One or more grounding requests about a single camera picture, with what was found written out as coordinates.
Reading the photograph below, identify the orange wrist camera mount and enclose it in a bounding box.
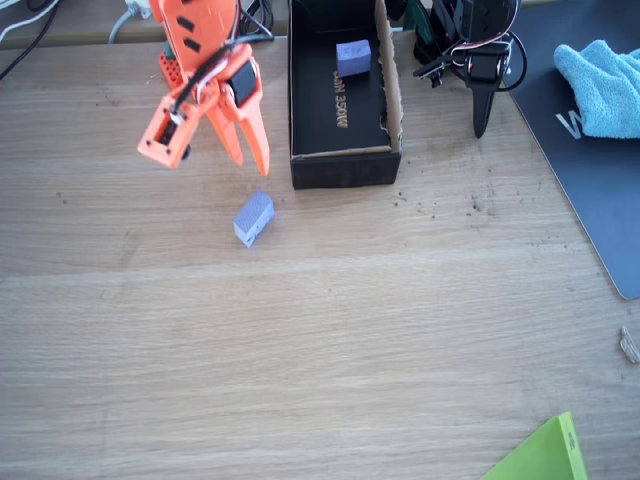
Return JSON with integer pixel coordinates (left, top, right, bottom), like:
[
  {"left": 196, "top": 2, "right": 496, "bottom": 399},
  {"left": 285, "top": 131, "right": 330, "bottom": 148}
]
[{"left": 137, "top": 92, "right": 201, "bottom": 170}]

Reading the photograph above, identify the dark mouse mat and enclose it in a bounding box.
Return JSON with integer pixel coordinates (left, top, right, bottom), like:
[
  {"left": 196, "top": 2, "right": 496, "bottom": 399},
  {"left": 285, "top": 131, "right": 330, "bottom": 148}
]
[{"left": 502, "top": 0, "right": 640, "bottom": 301}]

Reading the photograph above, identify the light blue cloth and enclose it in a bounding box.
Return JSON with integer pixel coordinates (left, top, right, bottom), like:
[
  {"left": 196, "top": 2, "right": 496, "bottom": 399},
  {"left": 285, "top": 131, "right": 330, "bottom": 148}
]
[{"left": 553, "top": 39, "right": 640, "bottom": 140}]

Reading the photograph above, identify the white cable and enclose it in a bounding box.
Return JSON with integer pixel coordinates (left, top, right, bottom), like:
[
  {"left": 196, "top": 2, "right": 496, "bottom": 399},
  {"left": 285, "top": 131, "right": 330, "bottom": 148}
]
[{"left": 0, "top": 0, "right": 59, "bottom": 41}]

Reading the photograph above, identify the orange perforated arm base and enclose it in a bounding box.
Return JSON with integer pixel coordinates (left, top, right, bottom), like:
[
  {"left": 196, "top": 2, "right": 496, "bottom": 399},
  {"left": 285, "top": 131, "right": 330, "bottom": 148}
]
[{"left": 158, "top": 47, "right": 184, "bottom": 92}]

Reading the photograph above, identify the black camera cable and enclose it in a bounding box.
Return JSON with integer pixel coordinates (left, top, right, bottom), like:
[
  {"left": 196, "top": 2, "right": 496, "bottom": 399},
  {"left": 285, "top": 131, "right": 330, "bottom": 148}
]
[
  {"left": 171, "top": 32, "right": 274, "bottom": 120},
  {"left": 498, "top": 29, "right": 530, "bottom": 94}
]

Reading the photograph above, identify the purple foam block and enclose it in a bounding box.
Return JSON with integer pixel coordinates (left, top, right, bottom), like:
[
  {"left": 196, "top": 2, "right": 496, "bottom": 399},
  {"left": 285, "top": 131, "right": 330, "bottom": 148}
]
[
  {"left": 335, "top": 38, "right": 372, "bottom": 78},
  {"left": 232, "top": 189, "right": 276, "bottom": 249}
]

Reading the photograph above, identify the thin black cable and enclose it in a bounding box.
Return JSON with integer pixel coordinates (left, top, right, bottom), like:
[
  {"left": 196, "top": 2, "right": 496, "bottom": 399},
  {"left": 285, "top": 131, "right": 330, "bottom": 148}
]
[{"left": 0, "top": 2, "right": 57, "bottom": 80}]

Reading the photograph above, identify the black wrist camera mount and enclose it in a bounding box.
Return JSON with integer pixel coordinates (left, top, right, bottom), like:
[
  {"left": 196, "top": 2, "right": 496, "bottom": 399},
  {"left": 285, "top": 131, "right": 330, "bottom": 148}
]
[{"left": 412, "top": 48, "right": 467, "bottom": 90}]

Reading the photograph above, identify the grey cable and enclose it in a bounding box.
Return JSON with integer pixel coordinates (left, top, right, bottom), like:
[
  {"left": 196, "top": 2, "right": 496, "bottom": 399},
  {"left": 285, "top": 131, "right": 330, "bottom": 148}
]
[{"left": 108, "top": 0, "right": 152, "bottom": 45}]

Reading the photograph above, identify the red white black servo wire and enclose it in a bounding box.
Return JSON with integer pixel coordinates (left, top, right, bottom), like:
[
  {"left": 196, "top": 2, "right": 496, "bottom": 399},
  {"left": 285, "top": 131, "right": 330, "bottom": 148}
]
[
  {"left": 439, "top": 32, "right": 516, "bottom": 69},
  {"left": 194, "top": 37, "right": 239, "bottom": 102}
]

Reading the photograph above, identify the black cardboard box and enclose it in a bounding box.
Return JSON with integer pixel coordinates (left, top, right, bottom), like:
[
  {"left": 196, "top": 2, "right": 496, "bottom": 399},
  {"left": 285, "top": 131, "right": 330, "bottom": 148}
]
[{"left": 287, "top": 0, "right": 404, "bottom": 190}]

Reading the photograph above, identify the coiled black cable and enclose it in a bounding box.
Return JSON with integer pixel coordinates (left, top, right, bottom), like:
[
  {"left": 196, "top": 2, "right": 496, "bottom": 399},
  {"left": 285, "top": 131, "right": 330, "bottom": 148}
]
[{"left": 238, "top": 0, "right": 276, "bottom": 44}]

